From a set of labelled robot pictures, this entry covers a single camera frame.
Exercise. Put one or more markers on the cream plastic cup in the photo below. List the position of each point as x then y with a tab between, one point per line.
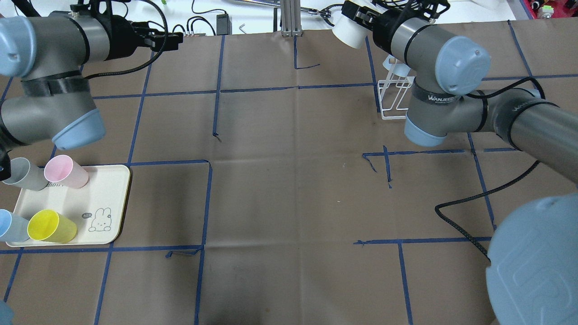
349	32

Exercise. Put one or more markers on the grey plastic cup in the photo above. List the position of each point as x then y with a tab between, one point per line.
26	175

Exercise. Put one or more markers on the pink plastic cup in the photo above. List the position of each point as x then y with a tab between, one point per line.
63	170

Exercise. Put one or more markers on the yellow plastic cup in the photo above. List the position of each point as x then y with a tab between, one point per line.
50	226

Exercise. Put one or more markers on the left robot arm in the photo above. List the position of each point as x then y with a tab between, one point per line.
46	53

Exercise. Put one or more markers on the black power adapter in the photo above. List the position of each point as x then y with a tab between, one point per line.
223	24

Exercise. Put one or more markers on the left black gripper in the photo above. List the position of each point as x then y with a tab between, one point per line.
120	30

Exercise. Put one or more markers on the light blue plastic cup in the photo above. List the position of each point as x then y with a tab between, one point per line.
395	67

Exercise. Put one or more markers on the cream serving tray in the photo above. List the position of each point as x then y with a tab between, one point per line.
97	209

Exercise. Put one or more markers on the aluminium frame post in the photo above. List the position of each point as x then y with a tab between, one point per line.
290	11

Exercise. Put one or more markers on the white wire cup rack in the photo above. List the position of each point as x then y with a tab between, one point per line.
391	94

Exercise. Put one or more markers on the red parts tray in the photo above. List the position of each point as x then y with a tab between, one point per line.
557	8

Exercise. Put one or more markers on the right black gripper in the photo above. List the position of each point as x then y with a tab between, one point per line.
382	29

